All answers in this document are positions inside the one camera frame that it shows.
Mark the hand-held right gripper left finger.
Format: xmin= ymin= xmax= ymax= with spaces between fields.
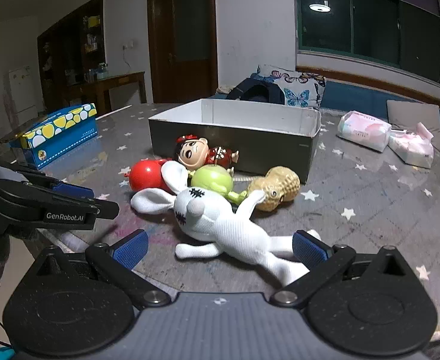
xmin=33 ymin=229 xmax=172 ymax=308

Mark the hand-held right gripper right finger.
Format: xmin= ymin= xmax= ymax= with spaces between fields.
xmin=270 ymin=229 xmax=409 ymax=308

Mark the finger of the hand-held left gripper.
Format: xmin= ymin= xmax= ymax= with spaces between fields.
xmin=0 ymin=157 xmax=95 ymax=200
xmin=0 ymin=179 xmax=120 ymax=230

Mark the red round toy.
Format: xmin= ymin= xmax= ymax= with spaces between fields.
xmin=123 ymin=159 xmax=173 ymax=192

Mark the tan peanut toy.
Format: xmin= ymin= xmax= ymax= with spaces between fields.
xmin=247 ymin=166 xmax=302 ymax=212

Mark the white rabbit plush toy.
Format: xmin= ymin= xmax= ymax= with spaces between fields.
xmin=131 ymin=160 xmax=323 ymax=286

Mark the black-haired doll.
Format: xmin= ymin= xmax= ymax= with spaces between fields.
xmin=173 ymin=134 xmax=240 ymax=177

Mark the green round toy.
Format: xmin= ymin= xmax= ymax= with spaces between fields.
xmin=190 ymin=166 xmax=249 ymax=205

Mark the grey cardboard box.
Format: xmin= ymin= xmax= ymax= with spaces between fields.
xmin=148 ymin=98 xmax=322 ymax=184

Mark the blue yellow dotted tissue box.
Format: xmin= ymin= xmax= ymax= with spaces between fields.
xmin=9 ymin=103 xmax=99 ymax=169

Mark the grey star print tablecloth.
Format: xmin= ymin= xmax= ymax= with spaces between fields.
xmin=0 ymin=101 xmax=440 ymax=343

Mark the white appliance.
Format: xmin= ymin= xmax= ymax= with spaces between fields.
xmin=8 ymin=65 xmax=38 ymax=118

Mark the wooden side desk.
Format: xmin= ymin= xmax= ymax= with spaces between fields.
xmin=68 ymin=71 xmax=147 ymax=115

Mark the opened pink tissue pack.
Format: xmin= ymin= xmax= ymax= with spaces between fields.
xmin=388 ymin=122 xmax=435 ymax=169

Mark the dark wooden cabinet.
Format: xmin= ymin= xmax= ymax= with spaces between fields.
xmin=37 ymin=0 xmax=107 ymax=110

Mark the butterfly print pillow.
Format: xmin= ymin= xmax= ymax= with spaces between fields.
xmin=255 ymin=64 xmax=326 ymax=109

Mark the dark blue backpack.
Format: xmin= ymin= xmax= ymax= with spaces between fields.
xmin=225 ymin=77 xmax=285 ymax=105

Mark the grey cushion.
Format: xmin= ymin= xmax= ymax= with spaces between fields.
xmin=387 ymin=99 xmax=440 ymax=154

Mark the dark wooden door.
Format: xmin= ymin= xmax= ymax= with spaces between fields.
xmin=147 ymin=0 xmax=219 ymax=104

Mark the green framed window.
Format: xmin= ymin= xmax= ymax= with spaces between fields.
xmin=295 ymin=0 xmax=440 ymax=85

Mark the white braided rope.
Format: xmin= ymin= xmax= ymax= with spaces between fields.
xmin=230 ymin=172 xmax=267 ymax=183

